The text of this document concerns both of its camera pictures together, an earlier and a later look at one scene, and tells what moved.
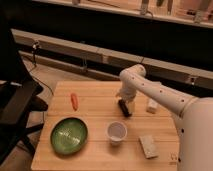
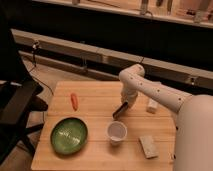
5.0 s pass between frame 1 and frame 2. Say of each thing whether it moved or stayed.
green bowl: stayed
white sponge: stayed
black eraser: moved
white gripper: stayed
